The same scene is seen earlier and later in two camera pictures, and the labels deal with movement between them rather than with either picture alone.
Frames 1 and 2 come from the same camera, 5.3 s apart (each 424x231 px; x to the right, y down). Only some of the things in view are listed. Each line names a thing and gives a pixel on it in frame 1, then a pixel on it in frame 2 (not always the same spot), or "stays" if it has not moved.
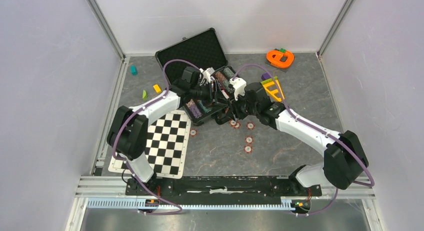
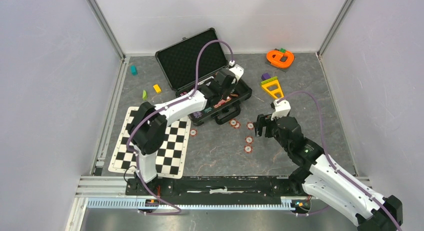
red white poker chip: (250, 125) stays
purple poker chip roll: (195, 111) stays
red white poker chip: (232, 122) stays
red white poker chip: (248, 149) stays
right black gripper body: (241, 108) -> (271, 130)
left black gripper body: (204, 93) -> (227, 92)
